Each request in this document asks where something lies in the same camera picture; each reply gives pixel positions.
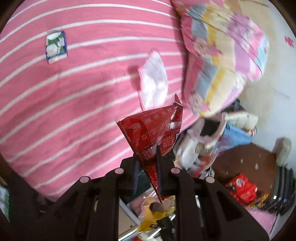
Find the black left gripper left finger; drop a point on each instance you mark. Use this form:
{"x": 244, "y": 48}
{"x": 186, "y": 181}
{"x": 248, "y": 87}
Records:
{"x": 89, "y": 210}

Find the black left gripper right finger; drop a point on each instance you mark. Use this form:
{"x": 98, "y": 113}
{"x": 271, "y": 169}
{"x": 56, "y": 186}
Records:
{"x": 204, "y": 208}

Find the red snack wrapper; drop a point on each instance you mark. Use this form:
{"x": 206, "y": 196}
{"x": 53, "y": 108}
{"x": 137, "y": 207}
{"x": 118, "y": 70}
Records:
{"x": 150, "y": 129}

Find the white pink frilly cloth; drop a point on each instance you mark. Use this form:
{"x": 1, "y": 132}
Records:
{"x": 153, "y": 82}

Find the blue white tissue pack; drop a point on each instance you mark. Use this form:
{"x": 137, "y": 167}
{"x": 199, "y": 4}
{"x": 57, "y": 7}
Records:
{"x": 56, "y": 47}

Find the red plastic bag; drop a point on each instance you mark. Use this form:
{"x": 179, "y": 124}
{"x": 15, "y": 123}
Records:
{"x": 242, "y": 189}

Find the yellow snack wrapper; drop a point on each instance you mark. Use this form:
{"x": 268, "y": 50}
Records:
{"x": 153, "y": 210}

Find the blue towel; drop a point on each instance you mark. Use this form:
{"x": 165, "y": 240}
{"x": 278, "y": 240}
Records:
{"x": 233, "y": 137}

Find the pink white striped bed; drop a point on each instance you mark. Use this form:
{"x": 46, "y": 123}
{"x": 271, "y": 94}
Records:
{"x": 58, "y": 120}

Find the colourful patchwork quilt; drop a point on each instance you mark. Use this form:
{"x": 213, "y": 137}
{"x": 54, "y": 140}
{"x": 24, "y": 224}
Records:
{"x": 226, "y": 50}

